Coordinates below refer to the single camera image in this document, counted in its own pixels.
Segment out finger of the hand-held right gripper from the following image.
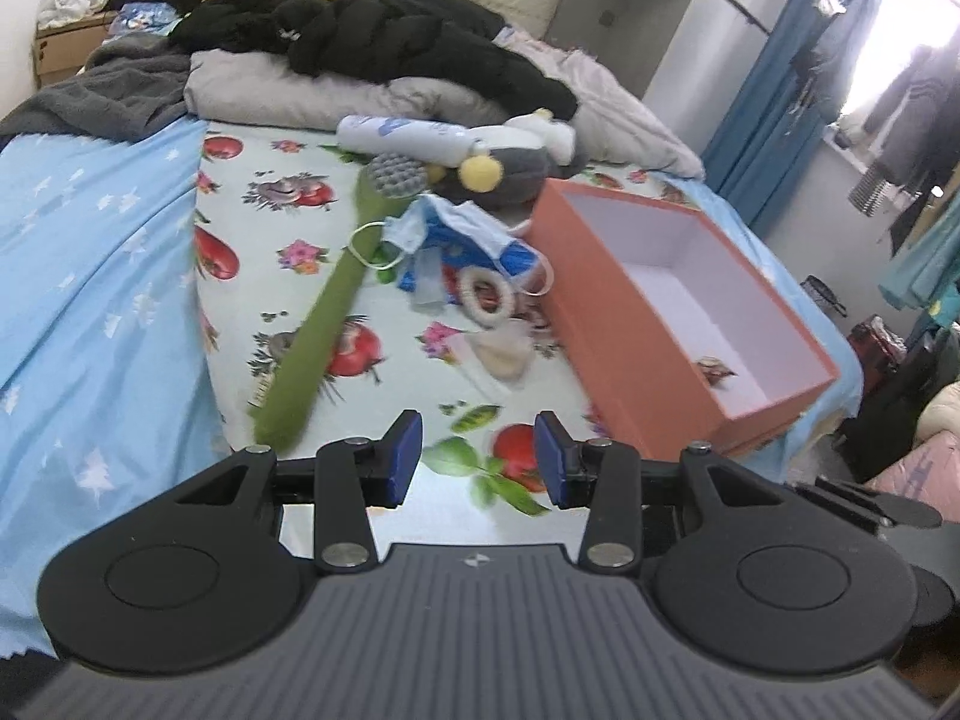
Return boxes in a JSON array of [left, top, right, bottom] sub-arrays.
[[795, 476, 944, 530]]

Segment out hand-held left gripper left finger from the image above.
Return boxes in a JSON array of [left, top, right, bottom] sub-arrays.
[[176, 410, 425, 569]]

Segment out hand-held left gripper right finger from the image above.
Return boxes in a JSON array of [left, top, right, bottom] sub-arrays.
[[532, 410, 781, 569]]

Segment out orange cardboard box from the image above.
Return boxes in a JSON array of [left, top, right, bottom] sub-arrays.
[[525, 178, 839, 462]]

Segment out brown snack packet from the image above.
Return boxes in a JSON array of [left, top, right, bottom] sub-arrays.
[[694, 356, 740, 389]]

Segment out blue face mask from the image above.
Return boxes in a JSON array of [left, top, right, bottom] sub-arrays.
[[382, 199, 556, 297]]

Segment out pink padded quilt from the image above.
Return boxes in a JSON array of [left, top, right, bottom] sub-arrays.
[[866, 435, 960, 500]]

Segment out clear plastic bag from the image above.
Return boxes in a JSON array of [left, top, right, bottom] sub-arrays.
[[457, 326, 538, 383]]

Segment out cream fluffy blanket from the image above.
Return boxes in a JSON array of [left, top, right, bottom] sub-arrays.
[[919, 382, 960, 437]]

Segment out red and black bag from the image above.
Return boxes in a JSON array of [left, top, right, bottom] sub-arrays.
[[847, 315, 912, 383]]

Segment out floral fruit print sheet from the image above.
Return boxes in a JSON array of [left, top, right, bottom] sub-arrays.
[[191, 120, 721, 518]]

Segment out teal hanging garment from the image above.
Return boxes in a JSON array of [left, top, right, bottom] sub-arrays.
[[877, 187, 960, 323]]

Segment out grey penguin plush toy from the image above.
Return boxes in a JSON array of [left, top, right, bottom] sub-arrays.
[[431, 109, 590, 211]]

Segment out striped hanging garment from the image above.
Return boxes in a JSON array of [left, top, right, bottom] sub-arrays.
[[847, 165, 890, 218]]

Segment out white spray bottle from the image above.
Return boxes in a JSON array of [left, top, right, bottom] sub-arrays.
[[335, 114, 488, 166]]

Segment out beige duvet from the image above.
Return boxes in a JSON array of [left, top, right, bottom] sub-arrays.
[[495, 26, 706, 181]]

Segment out grey hanging coat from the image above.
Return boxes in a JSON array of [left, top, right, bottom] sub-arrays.
[[862, 45, 960, 188]]

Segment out blue curtain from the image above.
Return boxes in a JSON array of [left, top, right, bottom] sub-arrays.
[[701, 0, 886, 241]]

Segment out black puffer jacket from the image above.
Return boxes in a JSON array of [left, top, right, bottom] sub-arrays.
[[169, 0, 578, 121]]

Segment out dark hanging garment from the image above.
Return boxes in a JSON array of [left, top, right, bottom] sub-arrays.
[[795, 0, 886, 121]]

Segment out dark grey fleece blanket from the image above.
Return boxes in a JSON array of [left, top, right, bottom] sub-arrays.
[[0, 41, 200, 155]]

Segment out blue patterned packet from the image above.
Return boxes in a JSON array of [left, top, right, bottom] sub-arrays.
[[109, 2, 177, 38]]

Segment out white crumpled clothes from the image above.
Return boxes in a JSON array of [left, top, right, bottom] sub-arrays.
[[37, 0, 113, 27]]

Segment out green long-handled bath brush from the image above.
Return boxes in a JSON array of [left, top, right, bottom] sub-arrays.
[[251, 152, 428, 451]]

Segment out white fabric ring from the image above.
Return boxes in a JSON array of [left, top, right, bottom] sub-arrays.
[[456, 268, 520, 314]]

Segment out black wire basket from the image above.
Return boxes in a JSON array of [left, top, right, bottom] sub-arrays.
[[801, 275, 850, 318]]

